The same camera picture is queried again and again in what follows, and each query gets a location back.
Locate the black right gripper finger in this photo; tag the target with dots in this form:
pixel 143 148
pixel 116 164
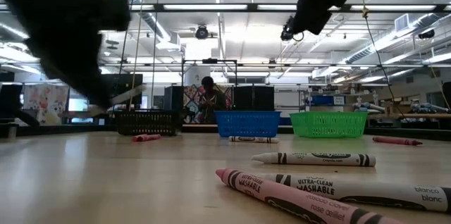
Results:
pixel 310 18

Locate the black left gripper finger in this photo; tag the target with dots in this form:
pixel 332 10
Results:
pixel 88 83

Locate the white crayon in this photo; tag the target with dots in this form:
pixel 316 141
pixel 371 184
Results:
pixel 253 139
pixel 370 192
pixel 317 159

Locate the carnation pink crayon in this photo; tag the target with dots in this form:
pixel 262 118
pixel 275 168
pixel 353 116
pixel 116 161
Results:
pixel 282 199

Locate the grey background robot arm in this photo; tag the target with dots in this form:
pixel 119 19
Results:
pixel 430 107
pixel 366 107

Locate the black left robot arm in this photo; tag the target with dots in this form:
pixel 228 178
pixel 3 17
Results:
pixel 53 2

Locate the black pole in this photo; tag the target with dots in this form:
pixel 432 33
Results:
pixel 124 55

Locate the black monitor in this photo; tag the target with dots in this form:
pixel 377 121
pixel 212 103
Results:
pixel 134 77

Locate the orange-flowered white cloth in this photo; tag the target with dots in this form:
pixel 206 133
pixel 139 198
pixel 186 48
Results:
pixel 46 106

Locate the black slotted plastic basket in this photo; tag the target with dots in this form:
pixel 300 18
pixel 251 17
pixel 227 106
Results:
pixel 146 123

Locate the black cabinet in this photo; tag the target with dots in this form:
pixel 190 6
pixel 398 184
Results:
pixel 10 100

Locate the blue sign box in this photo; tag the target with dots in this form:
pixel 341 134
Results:
pixel 320 100

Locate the narrow black panel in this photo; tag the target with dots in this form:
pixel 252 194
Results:
pixel 172 97

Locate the ceiling air vent unit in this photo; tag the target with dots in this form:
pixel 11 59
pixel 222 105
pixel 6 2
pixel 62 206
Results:
pixel 401 23

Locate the grey bin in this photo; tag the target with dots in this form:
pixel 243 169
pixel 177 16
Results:
pixel 10 130

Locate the wide black panel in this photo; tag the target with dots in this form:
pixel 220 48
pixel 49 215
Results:
pixel 253 97

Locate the colourful patchwork quilt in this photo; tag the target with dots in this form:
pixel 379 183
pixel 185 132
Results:
pixel 192 93

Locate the green slotted plastic basket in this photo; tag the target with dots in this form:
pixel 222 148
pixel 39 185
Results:
pixel 327 124

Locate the round black ceiling fixture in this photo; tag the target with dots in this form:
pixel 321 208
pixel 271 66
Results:
pixel 202 32

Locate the white column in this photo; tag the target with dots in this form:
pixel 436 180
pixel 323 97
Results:
pixel 197 72

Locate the black ceiling dome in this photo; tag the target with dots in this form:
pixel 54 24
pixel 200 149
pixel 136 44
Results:
pixel 426 34

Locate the person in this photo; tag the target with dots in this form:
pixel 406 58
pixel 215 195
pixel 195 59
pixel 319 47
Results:
pixel 208 83

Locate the blue slotted plastic basket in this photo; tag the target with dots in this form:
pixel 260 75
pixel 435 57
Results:
pixel 246 123

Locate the wooden workbench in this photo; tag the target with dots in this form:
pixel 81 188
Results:
pixel 423 115

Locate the red crayon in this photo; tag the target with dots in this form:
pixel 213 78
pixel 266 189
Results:
pixel 394 141

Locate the black overhead camera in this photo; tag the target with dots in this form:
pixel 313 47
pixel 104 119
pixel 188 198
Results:
pixel 286 35

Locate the black table side rail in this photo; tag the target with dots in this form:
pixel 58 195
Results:
pixel 70 129

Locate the black overhead frame bar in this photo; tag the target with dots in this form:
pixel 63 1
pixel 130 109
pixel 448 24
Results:
pixel 211 11

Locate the black metal stand frame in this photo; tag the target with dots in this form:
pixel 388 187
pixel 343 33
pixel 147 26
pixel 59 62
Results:
pixel 209 60

